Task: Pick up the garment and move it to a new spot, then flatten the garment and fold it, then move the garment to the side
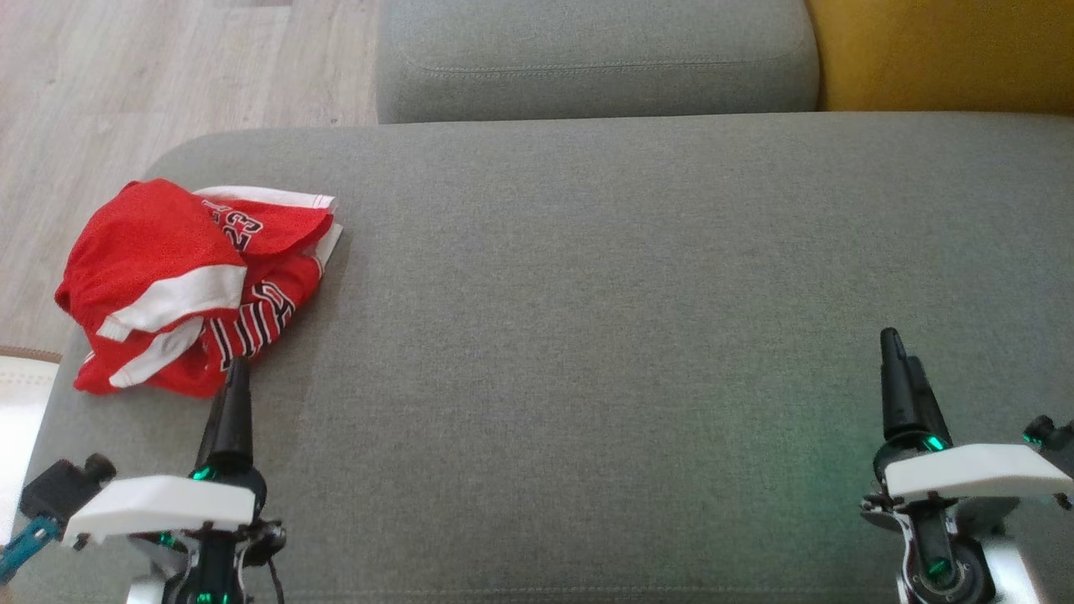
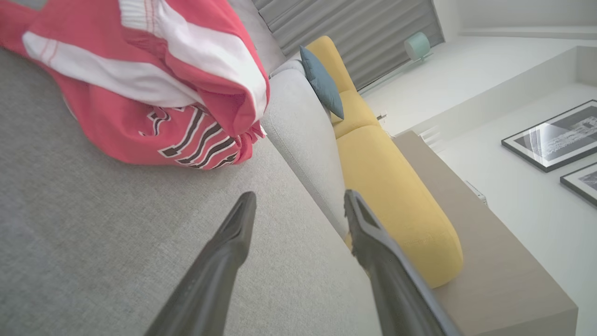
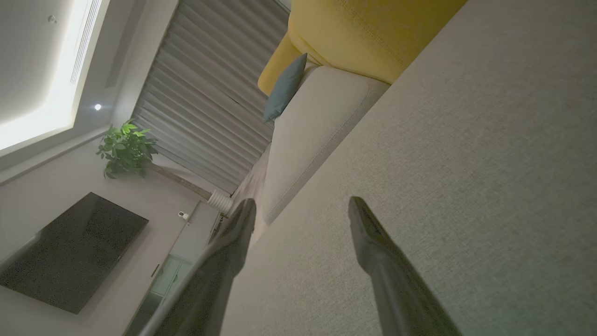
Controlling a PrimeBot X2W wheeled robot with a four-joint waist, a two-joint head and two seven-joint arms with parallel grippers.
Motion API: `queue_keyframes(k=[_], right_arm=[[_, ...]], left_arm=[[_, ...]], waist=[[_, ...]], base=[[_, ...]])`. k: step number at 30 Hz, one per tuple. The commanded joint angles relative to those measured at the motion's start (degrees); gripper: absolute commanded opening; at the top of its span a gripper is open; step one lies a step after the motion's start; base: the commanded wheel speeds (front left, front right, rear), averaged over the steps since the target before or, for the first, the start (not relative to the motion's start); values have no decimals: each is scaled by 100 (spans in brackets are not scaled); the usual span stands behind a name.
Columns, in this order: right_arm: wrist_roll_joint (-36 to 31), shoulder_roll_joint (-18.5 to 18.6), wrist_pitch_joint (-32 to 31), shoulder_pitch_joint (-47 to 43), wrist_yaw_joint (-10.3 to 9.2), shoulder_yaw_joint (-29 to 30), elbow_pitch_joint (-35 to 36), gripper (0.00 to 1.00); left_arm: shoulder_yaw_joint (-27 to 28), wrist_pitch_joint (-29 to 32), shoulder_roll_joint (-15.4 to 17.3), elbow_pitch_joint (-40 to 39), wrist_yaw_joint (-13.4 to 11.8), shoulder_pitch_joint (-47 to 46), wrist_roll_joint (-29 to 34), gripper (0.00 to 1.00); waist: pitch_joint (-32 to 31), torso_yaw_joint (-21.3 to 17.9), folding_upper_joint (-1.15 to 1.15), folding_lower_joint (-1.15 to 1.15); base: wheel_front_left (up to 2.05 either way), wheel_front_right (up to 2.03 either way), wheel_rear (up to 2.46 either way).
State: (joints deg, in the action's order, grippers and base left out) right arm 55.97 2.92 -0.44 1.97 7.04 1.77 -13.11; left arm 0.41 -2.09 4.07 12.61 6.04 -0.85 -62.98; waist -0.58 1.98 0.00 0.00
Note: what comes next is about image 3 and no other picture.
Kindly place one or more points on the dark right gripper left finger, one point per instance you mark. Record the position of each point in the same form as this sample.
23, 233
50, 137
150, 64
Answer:
205, 298

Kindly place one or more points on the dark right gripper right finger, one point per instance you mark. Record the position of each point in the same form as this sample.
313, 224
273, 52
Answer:
401, 298

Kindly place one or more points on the grey and green TV cabinet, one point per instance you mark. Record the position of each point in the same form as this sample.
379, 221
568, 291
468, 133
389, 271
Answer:
175, 275

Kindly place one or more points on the white ribbed plant pot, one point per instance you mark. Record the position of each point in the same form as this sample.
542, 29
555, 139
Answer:
220, 201

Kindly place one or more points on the black flat television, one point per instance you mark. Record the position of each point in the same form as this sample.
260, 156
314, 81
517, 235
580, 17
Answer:
74, 252

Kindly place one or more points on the green potted plant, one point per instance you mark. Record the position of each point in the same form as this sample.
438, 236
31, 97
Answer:
126, 149

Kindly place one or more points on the grey sofa seat cushion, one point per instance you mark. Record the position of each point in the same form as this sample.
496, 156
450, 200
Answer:
317, 126

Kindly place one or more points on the grey pleated curtain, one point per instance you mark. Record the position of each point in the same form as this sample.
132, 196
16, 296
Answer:
205, 93

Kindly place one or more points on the blue throw pillow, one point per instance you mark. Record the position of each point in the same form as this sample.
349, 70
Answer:
285, 88

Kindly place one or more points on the yellow sofa backrest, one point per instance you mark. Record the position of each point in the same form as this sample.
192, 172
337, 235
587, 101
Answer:
364, 32

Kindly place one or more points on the white ceiling air vent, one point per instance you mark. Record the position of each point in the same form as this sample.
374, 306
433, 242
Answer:
86, 42

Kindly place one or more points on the small white security camera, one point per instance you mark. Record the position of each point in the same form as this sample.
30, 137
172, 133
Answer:
183, 215

